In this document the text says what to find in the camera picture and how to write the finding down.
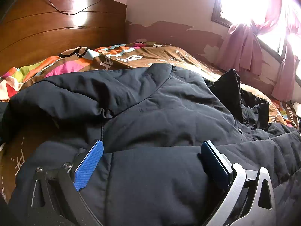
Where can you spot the pink curtains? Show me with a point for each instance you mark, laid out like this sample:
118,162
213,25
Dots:
237,0

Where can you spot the black padded jacket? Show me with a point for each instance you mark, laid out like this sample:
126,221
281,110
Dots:
152,103

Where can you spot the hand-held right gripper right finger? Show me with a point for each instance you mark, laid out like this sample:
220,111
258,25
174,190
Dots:
215,167

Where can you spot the colourful printed bedspread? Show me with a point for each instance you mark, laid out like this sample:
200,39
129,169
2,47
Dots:
131,56

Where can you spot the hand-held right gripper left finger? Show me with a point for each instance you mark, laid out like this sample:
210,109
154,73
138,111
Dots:
89,164

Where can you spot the bright pink curtain valance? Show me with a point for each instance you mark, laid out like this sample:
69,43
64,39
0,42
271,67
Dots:
274,7

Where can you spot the wooden headboard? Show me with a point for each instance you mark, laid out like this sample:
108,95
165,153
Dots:
58,33

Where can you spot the knotted pale pink curtain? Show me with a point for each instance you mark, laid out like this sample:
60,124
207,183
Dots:
244,49

